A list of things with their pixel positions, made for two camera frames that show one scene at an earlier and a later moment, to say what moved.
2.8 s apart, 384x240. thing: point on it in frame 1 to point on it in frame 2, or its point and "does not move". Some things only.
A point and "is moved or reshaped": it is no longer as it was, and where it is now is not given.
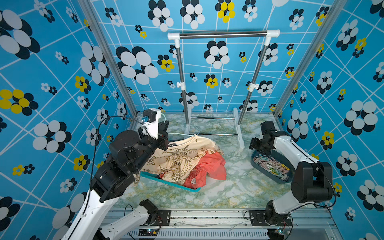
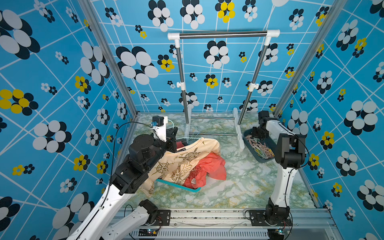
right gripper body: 258,145 to 256,133
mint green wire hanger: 193,135 is moved or reshaped
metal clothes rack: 176,36 does not move
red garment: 211,162 does not move
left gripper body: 162,140 to 170,141
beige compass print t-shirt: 173,163 is moved or reshaped
